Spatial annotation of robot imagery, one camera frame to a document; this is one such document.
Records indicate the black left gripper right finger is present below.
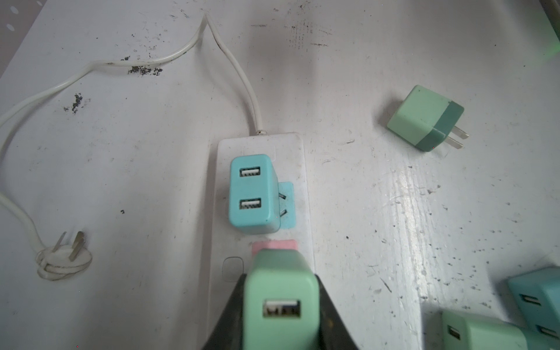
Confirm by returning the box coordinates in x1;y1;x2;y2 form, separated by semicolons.
316;275;359;350

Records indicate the teal charger plug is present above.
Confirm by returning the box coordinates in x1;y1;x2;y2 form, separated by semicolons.
507;266;559;340
228;154;295;235

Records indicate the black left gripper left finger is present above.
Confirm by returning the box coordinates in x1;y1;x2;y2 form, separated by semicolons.
202;274;247;350

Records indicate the white multicolour power strip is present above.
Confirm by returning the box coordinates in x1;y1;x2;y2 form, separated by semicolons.
1;20;315;349

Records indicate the green charger plug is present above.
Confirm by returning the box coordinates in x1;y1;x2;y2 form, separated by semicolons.
242;249;319;349
440;309;560;350
387;85;470;153

